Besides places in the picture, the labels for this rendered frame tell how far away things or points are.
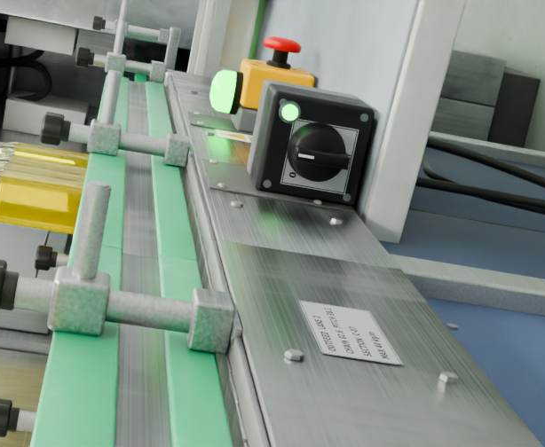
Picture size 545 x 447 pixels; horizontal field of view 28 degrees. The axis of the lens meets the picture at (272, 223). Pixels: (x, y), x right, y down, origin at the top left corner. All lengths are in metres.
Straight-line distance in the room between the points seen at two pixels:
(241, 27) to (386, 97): 0.79
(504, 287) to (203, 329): 0.28
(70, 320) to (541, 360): 0.28
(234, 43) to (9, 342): 0.57
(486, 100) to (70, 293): 2.09
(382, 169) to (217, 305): 0.34
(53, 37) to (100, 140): 1.56
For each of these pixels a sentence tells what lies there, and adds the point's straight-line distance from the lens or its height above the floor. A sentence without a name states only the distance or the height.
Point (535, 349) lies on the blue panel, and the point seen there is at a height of 0.68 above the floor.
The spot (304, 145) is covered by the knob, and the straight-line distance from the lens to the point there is 0.84.
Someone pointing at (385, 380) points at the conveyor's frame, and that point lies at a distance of 0.51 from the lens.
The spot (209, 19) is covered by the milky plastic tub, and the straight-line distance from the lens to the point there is 1.62.
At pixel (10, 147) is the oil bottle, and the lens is 1.50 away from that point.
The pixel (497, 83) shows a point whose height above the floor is 0.11.
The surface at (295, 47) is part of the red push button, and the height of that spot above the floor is 0.78.
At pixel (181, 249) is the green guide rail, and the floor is 0.90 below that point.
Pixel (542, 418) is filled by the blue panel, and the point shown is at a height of 0.72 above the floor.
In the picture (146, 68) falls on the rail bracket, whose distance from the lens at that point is 1.59.
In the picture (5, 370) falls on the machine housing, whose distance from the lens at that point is 1.28.
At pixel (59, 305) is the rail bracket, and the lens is 0.54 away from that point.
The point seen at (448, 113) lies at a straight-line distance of 2.55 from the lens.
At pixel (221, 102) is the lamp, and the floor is 0.84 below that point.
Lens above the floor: 0.96
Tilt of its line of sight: 9 degrees down
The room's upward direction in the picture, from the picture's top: 81 degrees counter-clockwise
